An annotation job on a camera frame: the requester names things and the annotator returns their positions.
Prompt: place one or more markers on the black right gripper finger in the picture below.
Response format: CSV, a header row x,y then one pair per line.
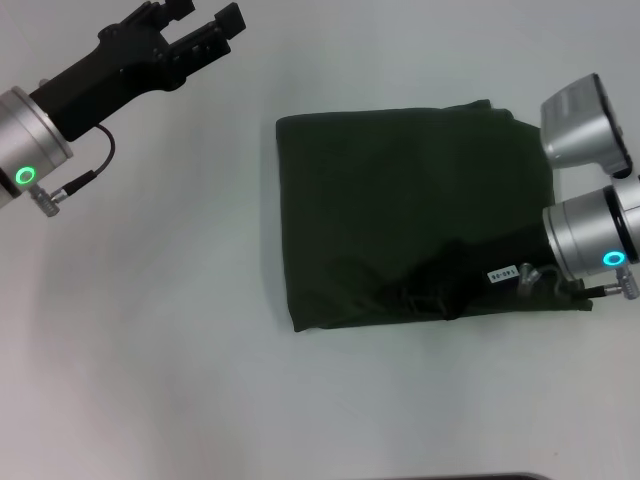
x,y
425,300

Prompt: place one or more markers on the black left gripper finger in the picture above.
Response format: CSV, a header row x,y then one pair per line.
x,y
172,10
210,35

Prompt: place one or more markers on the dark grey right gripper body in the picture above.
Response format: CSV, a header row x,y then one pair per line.
x,y
505,272

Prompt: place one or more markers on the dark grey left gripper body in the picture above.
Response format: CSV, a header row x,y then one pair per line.
x,y
110,80

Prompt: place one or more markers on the dark green FREE t-shirt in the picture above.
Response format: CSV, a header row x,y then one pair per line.
x,y
375,200

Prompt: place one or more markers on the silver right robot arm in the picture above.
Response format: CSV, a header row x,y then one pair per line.
x,y
595,230

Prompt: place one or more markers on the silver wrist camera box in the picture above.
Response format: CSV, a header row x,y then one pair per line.
x,y
580,125

